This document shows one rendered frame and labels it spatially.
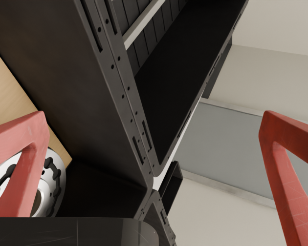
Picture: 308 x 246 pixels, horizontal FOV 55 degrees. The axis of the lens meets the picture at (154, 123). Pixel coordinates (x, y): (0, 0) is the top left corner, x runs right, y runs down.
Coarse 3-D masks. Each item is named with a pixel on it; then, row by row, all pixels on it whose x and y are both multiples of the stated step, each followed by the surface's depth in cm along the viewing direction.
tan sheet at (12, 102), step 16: (0, 64) 24; (0, 80) 24; (16, 80) 25; (0, 96) 24; (16, 96) 26; (0, 112) 25; (16, 112) 26; (48, 128) 30; (48, 144) 31; (64, 160) 34
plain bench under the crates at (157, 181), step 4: (200, 96) 126; (184, 128) 117; (184, 132) 118; (180, 136) 115; (180, 140) 116; (176, 144) 113; (176, 148) 114; (172, 152) 110; (172, 156) 112; (168, 160) 109; (168, 164) 110; (164, 168) 107; (164, 172) 108; (160, 176) 105; (156, 180) 103; (160, 180) 106; (156, 184) 104; (160, 184) 108; (156, 188) 105
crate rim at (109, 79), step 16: (80, 0) 16; (80, 16) 16; (96, 16) 17; (80, 32) 17; (96, 32) 18; (96, 48) 18; (96, 64) 19; (112, 64) 20; (112, 80) 20; (112, 96) 21; (112, 112) 22; (128, 112) 24; (128, 128) 24; (128, 144) 26; (144, 160) 29; (144, 176) 30; (144, 192) 32
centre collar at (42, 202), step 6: (42, 180) 26; (42, 186) 26; (48, 186) 27; (42, 192) 26; (48, 192) 27; (42, 198) 27; (48, 198) 27; (36, 204) 27; (42, 204) 27; (36, 210) 26; (42, 210) 27; (30, 216) 26; (36, 216) 26
